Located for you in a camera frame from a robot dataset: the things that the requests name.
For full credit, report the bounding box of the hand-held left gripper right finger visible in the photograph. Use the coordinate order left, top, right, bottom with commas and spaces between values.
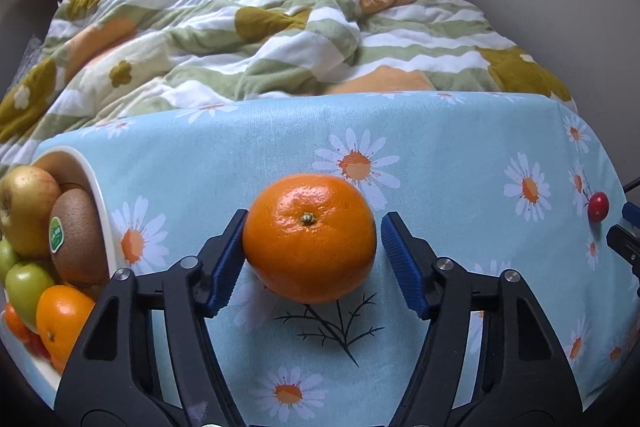
381, 212, 585, 427

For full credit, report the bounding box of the yellow apple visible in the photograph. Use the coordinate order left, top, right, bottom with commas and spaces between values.
0, 165, 63, 258

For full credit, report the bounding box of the striped flower print blanket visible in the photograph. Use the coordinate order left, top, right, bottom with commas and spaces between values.
0, 0, 573, 180

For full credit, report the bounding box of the white yellow duck print bowl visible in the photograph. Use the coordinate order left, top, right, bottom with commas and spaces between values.
0, 146, 126, 408

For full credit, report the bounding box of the grey mattress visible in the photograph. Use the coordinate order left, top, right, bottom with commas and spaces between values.
7, 34, 51, 85

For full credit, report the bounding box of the brown kiwi with green sticker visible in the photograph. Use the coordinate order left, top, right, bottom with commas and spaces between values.
48, 188, 110, 286

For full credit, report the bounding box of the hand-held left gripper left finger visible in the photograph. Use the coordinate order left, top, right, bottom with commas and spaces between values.
54, 208, 249, 427

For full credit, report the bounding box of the red cherry tomato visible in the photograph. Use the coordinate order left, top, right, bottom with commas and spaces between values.
27, 338, 52, 360
587, 192, 609, 223

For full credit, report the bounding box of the blue daisy print tablecloth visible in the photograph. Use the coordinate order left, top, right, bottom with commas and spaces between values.
30, 91, 632, 427

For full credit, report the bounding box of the large orange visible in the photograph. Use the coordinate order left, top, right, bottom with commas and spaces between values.
242, 173, 377, 305

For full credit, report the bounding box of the large green apple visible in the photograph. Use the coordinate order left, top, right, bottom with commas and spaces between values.
4, 261, 57, 333

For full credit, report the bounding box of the medium orange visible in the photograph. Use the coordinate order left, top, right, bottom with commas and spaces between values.
36, 285, 97, 360

